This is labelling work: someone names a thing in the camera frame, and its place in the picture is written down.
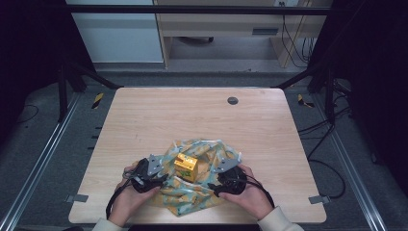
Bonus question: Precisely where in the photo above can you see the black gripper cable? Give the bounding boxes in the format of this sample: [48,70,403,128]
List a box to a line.
[232,177,276,209]
[105,179,133,221]

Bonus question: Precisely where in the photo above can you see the yellow tool right of table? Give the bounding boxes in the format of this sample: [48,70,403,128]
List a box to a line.
[296,93,316,109]

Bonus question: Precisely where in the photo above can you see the black metal frame stand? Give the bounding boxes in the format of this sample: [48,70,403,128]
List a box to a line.
[57,61,125,123]
[272,62,337,125]

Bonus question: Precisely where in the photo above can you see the light wooden desk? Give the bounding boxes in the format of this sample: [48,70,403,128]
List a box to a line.
[153,0,335,69]

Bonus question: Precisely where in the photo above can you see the thin black floor cable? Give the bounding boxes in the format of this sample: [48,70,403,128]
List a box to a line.
[16,104,40,125]

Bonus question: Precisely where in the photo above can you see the grey metal table bracket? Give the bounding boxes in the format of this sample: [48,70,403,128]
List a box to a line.
[308,194,331,205]
[64,193,89,204]

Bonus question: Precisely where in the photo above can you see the person's right hand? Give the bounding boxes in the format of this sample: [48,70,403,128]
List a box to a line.
[218,164,275,221]

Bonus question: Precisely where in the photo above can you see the yellow tool left of table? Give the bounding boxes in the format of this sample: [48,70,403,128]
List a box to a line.
[91,92,105,110]

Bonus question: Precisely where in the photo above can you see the teal cloth with yellow print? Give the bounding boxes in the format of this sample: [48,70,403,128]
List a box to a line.
[148,138,242,218]

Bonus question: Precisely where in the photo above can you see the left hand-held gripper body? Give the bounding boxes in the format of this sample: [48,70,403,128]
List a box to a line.
[122,153,168,194]

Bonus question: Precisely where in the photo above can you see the black floor cable bundle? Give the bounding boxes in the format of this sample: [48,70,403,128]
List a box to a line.
[297,92,352,141]

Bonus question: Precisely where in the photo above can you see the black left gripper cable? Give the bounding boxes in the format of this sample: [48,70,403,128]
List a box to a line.
[105,179,133,221]

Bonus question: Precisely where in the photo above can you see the person's left hand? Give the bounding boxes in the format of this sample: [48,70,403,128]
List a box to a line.
[108,165,162,228]

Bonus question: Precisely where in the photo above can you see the white cabinet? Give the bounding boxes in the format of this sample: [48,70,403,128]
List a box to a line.
[65,0,165,64]

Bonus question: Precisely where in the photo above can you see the yellow tool of table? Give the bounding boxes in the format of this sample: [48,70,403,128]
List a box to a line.
[296,93,316,109]
[91,92,105,110]

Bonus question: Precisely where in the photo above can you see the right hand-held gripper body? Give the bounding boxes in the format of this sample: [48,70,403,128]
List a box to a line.
[213,156,249,196]

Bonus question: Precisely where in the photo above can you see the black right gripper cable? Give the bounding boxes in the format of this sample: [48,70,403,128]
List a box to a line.
[232,177,276,209]

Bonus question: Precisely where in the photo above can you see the hanging black desk cables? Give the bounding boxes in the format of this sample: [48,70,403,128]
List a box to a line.
[280,1,318,68]

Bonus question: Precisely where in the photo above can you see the black looped floor cable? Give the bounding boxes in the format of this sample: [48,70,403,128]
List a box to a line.
[306,123,347,200]

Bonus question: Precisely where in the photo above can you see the yellow carton box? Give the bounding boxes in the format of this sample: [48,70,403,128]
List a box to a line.
[173,152,199,184]

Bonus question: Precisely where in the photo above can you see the black frame crossbar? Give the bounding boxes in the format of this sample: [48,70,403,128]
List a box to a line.
[65,4,333,15]

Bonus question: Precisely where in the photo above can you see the aluminium floor rail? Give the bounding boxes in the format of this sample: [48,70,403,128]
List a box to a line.
[311,94,388,231]
[0,92,83,231]

